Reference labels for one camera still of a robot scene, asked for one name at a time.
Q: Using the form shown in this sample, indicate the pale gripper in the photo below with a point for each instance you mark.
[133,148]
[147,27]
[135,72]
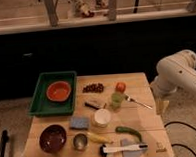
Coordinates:
[160,104]

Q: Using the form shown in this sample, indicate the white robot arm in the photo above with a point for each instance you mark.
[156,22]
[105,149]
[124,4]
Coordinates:
[177,70]

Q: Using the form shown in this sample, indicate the green plastic cup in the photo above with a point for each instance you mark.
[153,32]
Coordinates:
[117,99]

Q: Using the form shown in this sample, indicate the white paper cup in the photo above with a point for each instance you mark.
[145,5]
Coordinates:
[102,117]

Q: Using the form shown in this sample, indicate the small metal cup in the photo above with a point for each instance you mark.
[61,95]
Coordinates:
[80,141]

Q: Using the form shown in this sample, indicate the green chili pepper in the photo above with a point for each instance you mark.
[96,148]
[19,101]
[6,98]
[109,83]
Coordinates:
[129,130]

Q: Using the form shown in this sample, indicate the grey cloth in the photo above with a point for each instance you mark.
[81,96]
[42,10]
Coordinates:
[128,153]

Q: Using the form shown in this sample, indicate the dark grape bunch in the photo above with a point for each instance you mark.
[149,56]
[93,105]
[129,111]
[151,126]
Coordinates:
[93,87]

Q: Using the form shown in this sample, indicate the black and white eraser block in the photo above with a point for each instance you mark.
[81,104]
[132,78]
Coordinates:
[94,105]

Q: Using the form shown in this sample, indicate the yellow banana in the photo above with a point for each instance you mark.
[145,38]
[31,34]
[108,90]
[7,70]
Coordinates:
[98,138]

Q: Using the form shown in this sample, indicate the blue sponge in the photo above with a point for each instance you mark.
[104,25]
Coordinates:
[77,122]

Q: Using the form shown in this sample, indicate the orange bowl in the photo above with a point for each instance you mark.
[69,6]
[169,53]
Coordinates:
[58,91]

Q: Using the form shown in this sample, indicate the dark brown bowl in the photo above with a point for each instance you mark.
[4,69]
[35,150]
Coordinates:
[53,138]

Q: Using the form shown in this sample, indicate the green plastic tray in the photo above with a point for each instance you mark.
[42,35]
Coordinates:
[41,105]

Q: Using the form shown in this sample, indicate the black stand left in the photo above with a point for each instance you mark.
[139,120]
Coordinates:
[4,139]

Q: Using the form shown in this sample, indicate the white handled brush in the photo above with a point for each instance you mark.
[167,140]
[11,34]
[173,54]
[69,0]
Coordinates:
[104,150]

